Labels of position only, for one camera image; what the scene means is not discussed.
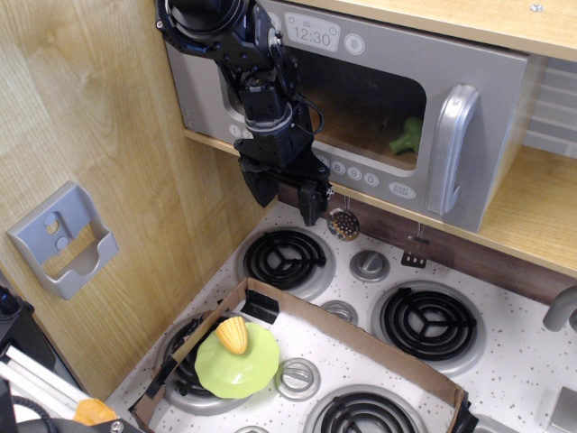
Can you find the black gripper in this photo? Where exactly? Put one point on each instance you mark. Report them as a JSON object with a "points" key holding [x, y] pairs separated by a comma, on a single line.
{"points": [[284, 154]]}

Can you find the grey toy microwave door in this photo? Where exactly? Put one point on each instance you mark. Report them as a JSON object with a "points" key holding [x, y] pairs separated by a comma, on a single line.
{"points": [[366, 78]]}

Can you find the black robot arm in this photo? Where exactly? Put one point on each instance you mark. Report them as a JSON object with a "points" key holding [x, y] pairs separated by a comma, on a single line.
{"points": [[240, 39]]}

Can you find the hanging metal strainer spoon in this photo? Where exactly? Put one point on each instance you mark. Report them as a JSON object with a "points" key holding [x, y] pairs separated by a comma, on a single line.
{"points": [[343, 223]]}

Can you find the back left stove burner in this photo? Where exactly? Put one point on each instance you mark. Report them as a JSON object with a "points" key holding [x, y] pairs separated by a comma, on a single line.
{"points": [[290, 259]]}

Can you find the stove burner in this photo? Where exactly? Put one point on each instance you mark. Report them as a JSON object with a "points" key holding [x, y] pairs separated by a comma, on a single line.
{"points": [[363, 408], [290, 259], [183, 389], [432, 322]]}

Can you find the brown cardboard barrier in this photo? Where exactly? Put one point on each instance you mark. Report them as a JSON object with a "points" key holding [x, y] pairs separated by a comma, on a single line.
{"points": [[343, 354]]}

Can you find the grey back stove knob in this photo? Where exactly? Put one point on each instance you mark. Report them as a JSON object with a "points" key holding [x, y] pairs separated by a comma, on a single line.
{"points": [[369, 266]]}

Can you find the grey stove knob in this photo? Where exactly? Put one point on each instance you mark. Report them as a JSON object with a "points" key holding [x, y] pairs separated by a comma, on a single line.
{"points": [[297, 379], [369, 266]]}

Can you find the small grey middle knob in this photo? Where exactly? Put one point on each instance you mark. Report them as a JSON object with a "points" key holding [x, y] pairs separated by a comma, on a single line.
{"points": [[342, 310]]}

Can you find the hanging black toy spatula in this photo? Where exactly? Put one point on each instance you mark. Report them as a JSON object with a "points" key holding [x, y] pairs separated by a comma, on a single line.
{"points": [[416, 249]]}

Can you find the green toy broccoli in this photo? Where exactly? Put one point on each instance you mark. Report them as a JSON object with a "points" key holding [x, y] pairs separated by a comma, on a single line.
{"points": [[410, 138]]}

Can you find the yellow toy corn cob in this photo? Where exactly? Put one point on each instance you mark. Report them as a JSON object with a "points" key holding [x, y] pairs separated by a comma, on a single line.
{"points": [[233, 335]]}

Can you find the grey front stove knob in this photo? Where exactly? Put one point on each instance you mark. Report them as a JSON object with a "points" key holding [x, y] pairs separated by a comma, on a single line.
{"points": [[297, 379]]}

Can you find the green plastic plate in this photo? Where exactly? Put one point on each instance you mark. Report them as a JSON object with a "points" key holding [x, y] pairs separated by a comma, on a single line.
{"points": [[232, 376]]}

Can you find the back right stove burner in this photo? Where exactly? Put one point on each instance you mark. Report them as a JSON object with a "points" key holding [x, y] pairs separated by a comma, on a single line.
{"points": [[432, 322]]}

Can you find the front left stove burner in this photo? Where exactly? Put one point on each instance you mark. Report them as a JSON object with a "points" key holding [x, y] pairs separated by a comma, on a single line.
{"points": [[183, 389]]}

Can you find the front right stove burner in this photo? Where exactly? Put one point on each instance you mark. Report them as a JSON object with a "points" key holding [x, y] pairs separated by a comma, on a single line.
{"points": [[363, 408]]}

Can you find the wooden kitchen shelf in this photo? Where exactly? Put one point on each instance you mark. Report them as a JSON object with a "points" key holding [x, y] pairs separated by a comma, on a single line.
{"points": [[533, 213]]}

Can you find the orange toy food piece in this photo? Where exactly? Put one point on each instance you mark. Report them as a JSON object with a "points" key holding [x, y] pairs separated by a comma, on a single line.
{"points": [[91, 412]]}

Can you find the grey toy faucet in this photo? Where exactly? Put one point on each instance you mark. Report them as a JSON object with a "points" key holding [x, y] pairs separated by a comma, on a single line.
{"points": [[562, 311]]}

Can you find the grey wall phone holder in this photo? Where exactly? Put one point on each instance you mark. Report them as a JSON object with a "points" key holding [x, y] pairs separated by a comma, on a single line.
{"points": [[52, 227]]}

